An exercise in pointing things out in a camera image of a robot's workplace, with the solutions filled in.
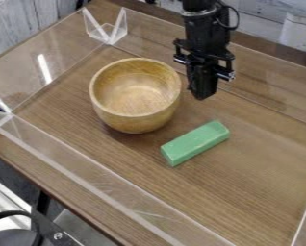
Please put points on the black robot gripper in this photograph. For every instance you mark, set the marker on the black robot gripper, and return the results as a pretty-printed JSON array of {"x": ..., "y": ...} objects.
[{"x": 203, "y": 76}]

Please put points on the green rectangular block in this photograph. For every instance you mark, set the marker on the green rectangular block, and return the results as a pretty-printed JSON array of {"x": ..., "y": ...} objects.
[{"x": 188, "y": 145}]

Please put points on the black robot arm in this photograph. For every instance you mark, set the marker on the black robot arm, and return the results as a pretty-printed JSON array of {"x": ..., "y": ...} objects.
[{"x": 202, "y": 51}]

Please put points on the brown wooden bowl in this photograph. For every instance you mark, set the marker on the brown wooden bowl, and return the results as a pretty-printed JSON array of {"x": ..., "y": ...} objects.
[{"x": 135, "y": 93}]

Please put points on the white cylindrical container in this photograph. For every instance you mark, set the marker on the white cylindrical container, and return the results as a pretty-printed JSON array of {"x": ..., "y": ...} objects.
[{"x": 293, "y": 35}]

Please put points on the black table leg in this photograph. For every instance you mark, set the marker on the black table leg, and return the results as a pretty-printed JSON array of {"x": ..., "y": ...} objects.
[{"x": 43, "y": 203}]

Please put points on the clear acrylic enclosure wall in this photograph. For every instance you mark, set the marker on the clear acrylic enclosure wall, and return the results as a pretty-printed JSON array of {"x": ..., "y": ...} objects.
[{"x": 238, "y": 195}]

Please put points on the grey metal bracket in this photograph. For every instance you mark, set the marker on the grey metal bracket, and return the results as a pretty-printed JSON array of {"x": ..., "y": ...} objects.
[{"x": 52, "y": 235}]

